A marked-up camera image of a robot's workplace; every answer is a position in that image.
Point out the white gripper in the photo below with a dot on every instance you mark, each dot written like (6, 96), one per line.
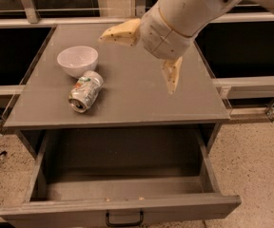
(161, 35)

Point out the white ceramic bowl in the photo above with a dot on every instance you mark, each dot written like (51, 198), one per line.
(75, 61)

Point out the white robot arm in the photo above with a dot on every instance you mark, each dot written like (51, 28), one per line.
(189, 17)

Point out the grey cabinet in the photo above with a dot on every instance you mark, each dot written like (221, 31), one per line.
(133, 107)

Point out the crushed 7up can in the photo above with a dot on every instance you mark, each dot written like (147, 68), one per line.
(85, 91)

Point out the metal railing frame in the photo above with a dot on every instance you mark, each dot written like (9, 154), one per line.
(49, 14)

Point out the open grey top drawer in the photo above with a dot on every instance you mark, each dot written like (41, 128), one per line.
(81, 184)

